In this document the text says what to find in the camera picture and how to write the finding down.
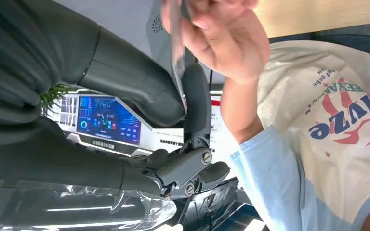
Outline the blue wall display screen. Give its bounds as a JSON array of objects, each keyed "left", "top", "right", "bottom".
[{"left": 76, "top": 95, "right": 142, "bottom": 146}]

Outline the green plant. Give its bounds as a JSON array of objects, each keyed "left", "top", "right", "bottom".
[{"left": 40, "top": 83, "right": 75, "bottom": 113}]

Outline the person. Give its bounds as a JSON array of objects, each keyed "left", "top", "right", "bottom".
[{"left": 161, "top": 0, "right": 370, "bottom": 231}]

